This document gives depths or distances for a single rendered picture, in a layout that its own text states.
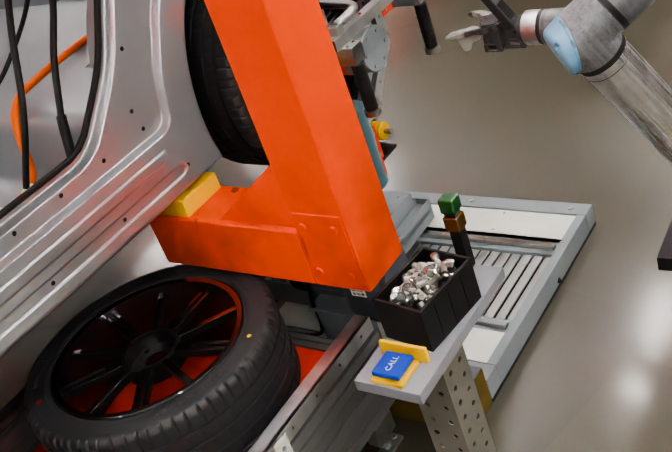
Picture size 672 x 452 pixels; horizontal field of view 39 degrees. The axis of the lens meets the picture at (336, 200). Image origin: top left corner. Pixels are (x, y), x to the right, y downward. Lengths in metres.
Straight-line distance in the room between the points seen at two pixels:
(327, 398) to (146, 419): 0.42
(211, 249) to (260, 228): 0.22
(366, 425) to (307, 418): 0.26
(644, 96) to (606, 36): 0.17
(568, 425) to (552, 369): 0.21
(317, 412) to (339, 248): 0.39
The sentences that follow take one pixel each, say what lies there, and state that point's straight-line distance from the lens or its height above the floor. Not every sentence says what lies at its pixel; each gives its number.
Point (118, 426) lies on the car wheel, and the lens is 2.20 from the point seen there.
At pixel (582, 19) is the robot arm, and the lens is 1.97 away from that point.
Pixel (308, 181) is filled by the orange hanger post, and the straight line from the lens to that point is 2.07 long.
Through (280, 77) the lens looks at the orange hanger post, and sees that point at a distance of 1.94.
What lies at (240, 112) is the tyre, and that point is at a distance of 2.50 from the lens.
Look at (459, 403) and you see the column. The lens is 2.29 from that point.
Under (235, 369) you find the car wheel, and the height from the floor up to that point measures 0.50.
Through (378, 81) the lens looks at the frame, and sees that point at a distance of 2.83.
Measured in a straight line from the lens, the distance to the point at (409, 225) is 3.05.
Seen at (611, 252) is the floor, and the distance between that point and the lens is 3.00.
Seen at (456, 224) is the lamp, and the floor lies 0.60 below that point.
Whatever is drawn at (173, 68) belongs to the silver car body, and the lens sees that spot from 2.40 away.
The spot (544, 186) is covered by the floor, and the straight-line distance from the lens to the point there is 3.36.
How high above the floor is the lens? 1.80
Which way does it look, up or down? 30 degrees down
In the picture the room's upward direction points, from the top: 20 degrees counter-clockwise
